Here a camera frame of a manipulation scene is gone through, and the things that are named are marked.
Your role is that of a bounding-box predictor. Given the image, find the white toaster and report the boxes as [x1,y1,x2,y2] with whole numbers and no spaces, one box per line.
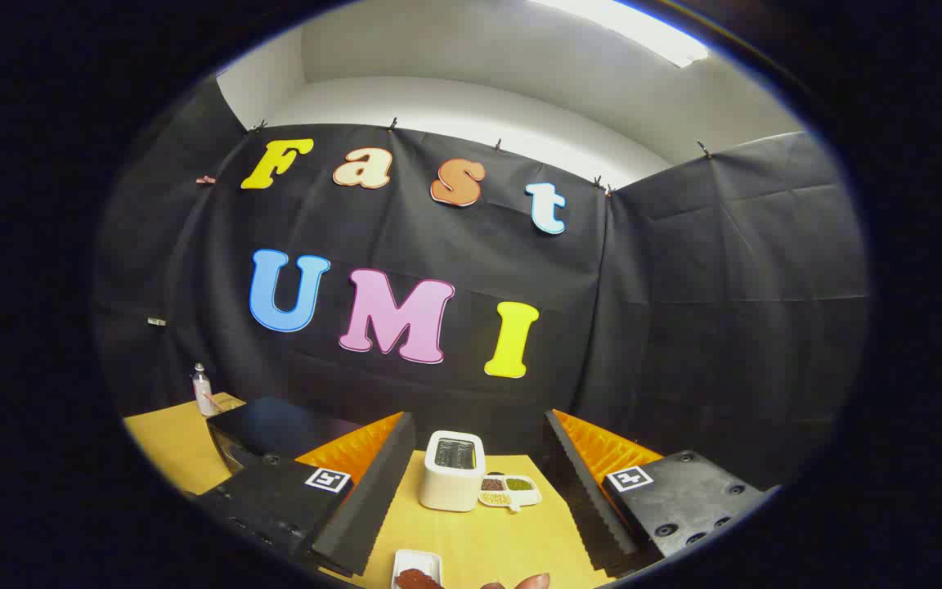
[419,430,487,513]

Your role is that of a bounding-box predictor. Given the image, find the white divided bean dish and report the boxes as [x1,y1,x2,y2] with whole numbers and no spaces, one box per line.
[478,472,543,513]

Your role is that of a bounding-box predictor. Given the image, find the black toaster oven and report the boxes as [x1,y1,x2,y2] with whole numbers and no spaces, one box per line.
[206,398,366,475]

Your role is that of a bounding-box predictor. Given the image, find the white rectangular plate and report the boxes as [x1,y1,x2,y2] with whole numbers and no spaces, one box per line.
[390,549,444,589]

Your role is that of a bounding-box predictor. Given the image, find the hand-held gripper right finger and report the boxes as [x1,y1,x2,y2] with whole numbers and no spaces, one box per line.
[545,409,783,575]

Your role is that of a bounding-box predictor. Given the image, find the small clear plastic bottle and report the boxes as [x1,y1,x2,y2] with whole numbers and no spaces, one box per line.
[192,363,215,418]

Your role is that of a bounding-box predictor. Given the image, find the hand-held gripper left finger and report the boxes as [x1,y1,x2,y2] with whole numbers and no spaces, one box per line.
[191,411,417,578]

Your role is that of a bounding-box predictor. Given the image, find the black backdrop cloth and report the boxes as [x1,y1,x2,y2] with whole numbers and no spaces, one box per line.
[93,78,872,492]

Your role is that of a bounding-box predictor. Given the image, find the ceiling light panel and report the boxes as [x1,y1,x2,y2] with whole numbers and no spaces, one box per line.
[532,0,711,69]

